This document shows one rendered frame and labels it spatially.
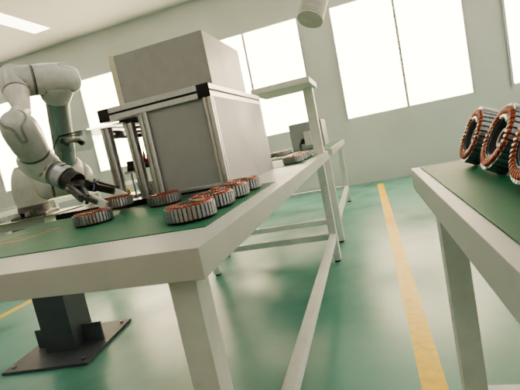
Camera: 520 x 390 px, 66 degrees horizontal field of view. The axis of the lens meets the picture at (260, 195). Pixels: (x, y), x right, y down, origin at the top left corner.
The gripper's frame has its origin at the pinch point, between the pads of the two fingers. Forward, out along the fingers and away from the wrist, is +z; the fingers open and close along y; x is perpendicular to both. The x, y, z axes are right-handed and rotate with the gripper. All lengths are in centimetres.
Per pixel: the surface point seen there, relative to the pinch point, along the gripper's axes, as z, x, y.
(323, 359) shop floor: 84, 43, 35
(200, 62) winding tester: 4, -51, 26
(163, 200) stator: 18.9, -8.0, -2.1
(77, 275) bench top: 39, -15, -60
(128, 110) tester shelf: -11.3, -27.9, 12.3
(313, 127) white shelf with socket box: 27, -32, 147
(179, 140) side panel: 9.6, -23.9, 15.1
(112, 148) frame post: -14.9, -12.1, 12.9
